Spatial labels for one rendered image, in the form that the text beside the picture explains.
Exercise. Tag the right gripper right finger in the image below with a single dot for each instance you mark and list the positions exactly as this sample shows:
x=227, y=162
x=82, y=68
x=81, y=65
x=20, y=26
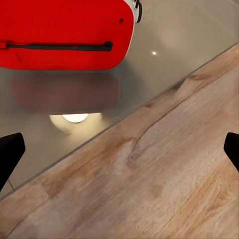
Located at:
x=231, y=148

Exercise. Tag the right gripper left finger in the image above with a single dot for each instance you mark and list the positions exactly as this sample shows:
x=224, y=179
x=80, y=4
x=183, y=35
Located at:
x=12, y=147

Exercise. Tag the coffee table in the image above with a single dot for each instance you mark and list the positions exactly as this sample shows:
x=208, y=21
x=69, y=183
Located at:
x=59, y=111

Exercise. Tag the radio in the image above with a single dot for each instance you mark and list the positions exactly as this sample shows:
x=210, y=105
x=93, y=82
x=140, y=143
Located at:
x=66, y=34

